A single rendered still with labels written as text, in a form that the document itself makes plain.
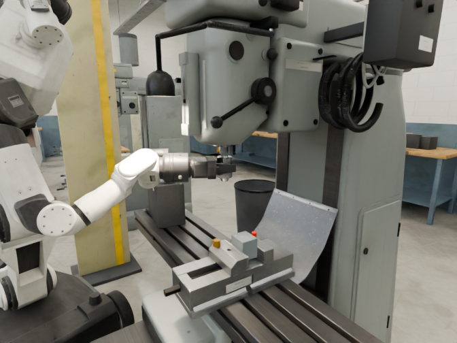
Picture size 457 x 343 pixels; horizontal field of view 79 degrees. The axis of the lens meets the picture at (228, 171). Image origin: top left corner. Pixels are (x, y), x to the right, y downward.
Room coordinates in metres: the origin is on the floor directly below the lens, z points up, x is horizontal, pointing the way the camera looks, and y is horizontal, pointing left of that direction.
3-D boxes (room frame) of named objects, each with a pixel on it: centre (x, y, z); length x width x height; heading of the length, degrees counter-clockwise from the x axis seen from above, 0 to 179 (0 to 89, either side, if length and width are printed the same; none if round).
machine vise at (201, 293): (0.73, -0.02, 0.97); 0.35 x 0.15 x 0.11; 122
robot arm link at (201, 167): (0.82, 0.10, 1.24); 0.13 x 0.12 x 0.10; 9
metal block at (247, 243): (0.74, -0.05, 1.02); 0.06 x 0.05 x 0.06; 32
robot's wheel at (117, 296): (1.09, 0.50, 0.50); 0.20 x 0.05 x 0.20; 50
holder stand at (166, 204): (1.22, 0.29, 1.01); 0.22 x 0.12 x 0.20; 26
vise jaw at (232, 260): (0.71, 0.00, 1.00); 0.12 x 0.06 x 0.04; 32
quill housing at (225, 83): (0.83, 0.01, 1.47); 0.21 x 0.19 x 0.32; 34
